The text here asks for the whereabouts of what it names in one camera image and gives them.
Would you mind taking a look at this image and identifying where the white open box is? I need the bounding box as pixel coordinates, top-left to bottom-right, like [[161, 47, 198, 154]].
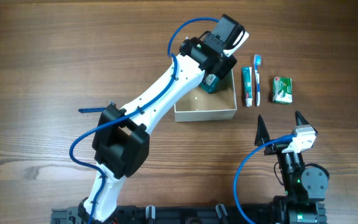
[[174, 71, 237, 122]]

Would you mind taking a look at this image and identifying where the blue white toothbrush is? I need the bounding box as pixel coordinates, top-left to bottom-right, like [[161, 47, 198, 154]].
[[254, 54, 262, 106]]

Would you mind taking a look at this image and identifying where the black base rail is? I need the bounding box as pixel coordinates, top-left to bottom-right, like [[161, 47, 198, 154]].
[[50, 203, 328, 224]]

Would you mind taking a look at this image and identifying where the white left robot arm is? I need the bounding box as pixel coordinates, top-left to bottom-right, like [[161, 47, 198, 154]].
[[69, 14, 249, 223]]

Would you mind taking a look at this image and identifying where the blue white toothpaste tube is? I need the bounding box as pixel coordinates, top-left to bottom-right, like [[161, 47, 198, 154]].
[[242, 67, 253, 107]]

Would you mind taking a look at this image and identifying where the blue mouthwash bottle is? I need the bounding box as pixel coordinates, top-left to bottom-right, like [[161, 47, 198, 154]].
[[200, 74, 219, 93]]

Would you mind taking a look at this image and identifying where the green white soap pack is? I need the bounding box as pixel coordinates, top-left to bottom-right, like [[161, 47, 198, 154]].
[[272, 77, 293, 104]]

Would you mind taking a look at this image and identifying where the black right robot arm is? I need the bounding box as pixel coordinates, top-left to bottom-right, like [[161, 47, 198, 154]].
[[255, 111, 329, 224]]

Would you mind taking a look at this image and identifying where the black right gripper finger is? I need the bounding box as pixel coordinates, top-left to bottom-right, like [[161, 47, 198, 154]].
[[295, 111, 318, 134], [254, 115, 270, 146]]

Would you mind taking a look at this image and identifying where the blue disposable razor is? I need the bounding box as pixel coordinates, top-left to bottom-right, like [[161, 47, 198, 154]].
[[78, 107, 106, 113]]

